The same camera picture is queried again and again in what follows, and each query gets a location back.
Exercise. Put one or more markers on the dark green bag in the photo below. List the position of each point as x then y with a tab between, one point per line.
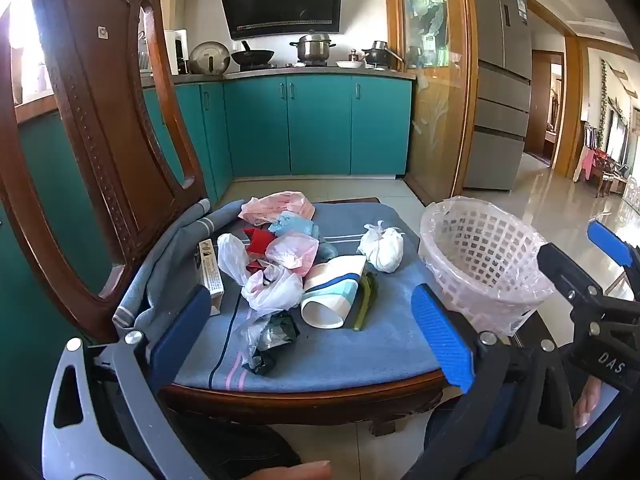
282	327

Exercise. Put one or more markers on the clear barcode plastic package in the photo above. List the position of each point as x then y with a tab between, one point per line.
247	332

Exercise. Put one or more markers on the steel stockpot with lid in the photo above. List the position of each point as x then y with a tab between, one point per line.
312	47

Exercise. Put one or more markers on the white and blue paper cup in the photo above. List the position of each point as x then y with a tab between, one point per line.
330	290

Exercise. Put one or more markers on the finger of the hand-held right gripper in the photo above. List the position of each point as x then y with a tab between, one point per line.
565	272
607	244

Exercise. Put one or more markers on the bright kitchen window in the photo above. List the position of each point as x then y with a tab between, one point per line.
25	45

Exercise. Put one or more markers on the grey kitchen countertop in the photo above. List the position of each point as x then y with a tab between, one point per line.
320	73

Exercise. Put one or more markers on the green hanging vine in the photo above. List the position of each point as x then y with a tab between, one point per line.
602	105

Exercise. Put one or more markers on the red paper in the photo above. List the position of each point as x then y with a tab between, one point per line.
257	240

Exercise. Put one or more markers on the teal base cabinets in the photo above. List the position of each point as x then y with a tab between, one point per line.
320	125

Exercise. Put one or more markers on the white and pink plastic bag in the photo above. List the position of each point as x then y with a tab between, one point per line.
275	292

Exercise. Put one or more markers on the background wooden chairs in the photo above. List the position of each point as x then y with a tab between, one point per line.
607	170

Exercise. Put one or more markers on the wooden doorway frame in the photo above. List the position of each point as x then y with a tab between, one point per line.
572	110

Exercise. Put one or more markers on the person's right hand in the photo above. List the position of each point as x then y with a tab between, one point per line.
587	405

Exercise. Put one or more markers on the silver multi-door refrigerator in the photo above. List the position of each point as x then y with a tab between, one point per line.
500	100

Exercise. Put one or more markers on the black pot with steel bowl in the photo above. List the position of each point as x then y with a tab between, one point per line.
377	56

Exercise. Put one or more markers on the wood-framed etched glass door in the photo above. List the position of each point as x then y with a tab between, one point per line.
435	85

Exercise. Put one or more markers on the gas stove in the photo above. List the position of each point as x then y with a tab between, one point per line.
280	66

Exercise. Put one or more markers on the black wok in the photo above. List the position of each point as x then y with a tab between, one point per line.
252	56

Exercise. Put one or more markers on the white cardboard ointment box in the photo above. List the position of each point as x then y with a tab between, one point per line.
210	275

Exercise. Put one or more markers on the pink translucent plastic bag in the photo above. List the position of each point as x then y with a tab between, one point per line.
292	255

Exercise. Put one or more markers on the white plastic lattice basket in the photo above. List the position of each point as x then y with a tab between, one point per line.
480	255

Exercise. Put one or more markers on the white countertop appliance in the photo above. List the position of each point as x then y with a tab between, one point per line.
175	52

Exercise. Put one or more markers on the clear plastic basket liner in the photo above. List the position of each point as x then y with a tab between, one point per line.
520	310

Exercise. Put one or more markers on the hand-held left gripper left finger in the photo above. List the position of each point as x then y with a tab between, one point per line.
182	340

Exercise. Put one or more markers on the blue striped seat cloth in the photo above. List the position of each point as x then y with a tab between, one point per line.
350	340

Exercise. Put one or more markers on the pink hanging garment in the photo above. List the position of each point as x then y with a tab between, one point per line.
582	165

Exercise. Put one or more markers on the pale green elastic-rimmed cover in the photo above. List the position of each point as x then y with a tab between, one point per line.
292	224

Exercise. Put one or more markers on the person's left hand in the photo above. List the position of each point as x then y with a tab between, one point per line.
295	472

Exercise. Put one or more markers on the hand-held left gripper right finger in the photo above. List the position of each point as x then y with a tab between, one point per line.
442	335

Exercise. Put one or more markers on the carved wooden chair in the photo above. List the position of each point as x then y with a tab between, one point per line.
100	110

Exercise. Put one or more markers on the white shallow dish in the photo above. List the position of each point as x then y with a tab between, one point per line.
348	64

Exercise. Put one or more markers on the round steel pot lid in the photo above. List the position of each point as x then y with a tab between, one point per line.
207	59

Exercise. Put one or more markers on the white knotted bag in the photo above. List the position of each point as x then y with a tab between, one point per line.
385	252

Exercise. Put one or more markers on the pink printed plastic package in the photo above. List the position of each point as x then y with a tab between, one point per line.
280	205

